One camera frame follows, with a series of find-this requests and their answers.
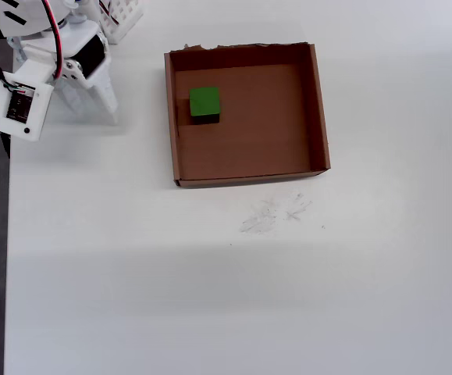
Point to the white gripper with motor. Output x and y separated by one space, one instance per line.
94 58

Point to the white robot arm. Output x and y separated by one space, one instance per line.
34 17

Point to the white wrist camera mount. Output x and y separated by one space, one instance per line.
34 113

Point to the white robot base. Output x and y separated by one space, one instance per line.
122 17

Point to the brown cardboard box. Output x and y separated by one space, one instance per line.
257 133

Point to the green cube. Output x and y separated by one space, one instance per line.
205 101

